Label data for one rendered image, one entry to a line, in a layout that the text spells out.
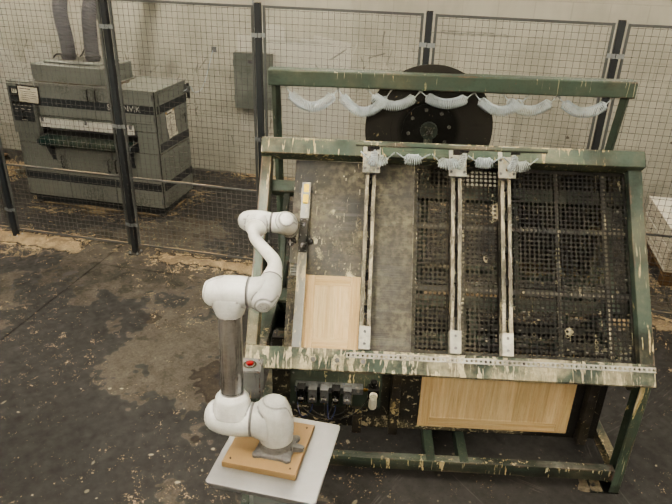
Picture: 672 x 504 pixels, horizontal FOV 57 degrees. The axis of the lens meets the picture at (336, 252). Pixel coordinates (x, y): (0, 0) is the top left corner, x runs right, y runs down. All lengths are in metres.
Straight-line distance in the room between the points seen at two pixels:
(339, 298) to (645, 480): 2.21
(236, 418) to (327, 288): 0.99
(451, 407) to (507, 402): 0.33
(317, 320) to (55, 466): 1.87
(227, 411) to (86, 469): 1.56
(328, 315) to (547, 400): 1.42
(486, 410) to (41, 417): 2.90
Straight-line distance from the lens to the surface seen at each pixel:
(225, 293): 2.60
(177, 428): 4.34
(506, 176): 3.65
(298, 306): 3.43
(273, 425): 2.83
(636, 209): 3.89
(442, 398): 3.84
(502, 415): 3.97
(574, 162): 3.80
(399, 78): 3.86
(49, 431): 4.56
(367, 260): 3.47
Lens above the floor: 2.86
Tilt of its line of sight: 26 degrees down
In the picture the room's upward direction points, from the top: 2 degrees clockwise
